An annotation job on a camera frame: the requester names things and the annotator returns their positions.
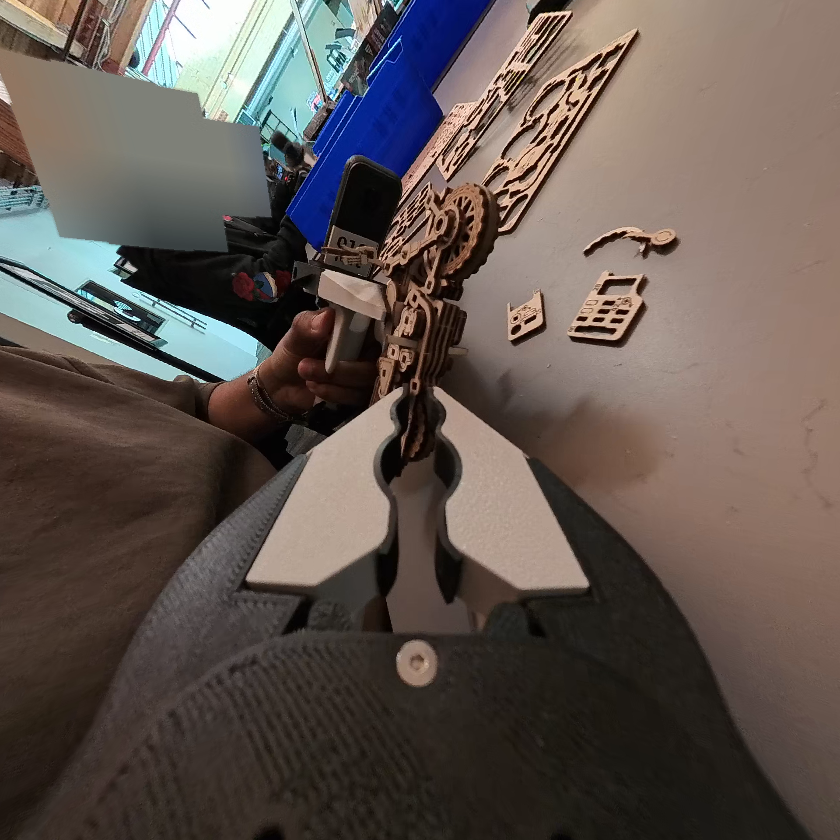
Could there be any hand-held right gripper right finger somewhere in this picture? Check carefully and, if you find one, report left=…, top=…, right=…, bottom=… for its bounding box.
left=430, top=386, right=591, bottom=626

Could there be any long cut-out wooden puzzle sheet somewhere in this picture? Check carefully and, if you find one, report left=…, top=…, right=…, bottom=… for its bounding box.
left=435, top=11, right=573, bottom=182

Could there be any large blue plastic bin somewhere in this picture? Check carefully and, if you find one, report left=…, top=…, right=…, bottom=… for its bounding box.
left=284, top=84, right=443, bottom=255

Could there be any wooden motorcycle model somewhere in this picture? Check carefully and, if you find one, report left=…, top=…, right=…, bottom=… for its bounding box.
left=369, top=180, right=501, bottom=462

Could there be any rectangular gridded wooden puzzle piece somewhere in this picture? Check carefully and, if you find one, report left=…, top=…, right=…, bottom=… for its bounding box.
left=567, top=270, right=648, bottom=344

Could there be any large cut-out wooden puzzle sheet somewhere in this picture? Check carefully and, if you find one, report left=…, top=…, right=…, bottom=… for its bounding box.
left=482, top=29, right=639, bottom=235

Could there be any curved wooden puzzle piece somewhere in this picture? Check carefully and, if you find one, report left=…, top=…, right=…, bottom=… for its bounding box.
left=582, top=224, right=677, bottom=257

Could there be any person's left forearm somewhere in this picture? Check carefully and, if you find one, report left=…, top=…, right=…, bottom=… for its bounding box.
left=206, top=375, right=277, bottom=431

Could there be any small square wooden puzzle piece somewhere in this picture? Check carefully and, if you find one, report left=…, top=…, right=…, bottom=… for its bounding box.
left=506, top=289, right=546, bottom=344

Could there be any person's left hand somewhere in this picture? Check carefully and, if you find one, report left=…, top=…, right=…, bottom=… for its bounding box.
left=261, top=307, right=379, bottom=422

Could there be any small pale wooden puzzle sheet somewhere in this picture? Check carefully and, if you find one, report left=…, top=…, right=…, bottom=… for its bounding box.
left=399, top=101, right=484, bottom=199

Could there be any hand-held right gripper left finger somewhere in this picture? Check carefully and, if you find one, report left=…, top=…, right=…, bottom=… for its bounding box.
left=245, top=386, right=406, bottom=613

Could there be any leaning wooden plank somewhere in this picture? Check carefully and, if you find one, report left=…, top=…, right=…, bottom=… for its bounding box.
left=289, top=0, right=330, bottom=89

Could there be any beaded wrist bracelet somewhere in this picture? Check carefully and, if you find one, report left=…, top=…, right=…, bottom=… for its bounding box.
left=245, top=366, right=294, bottom=422

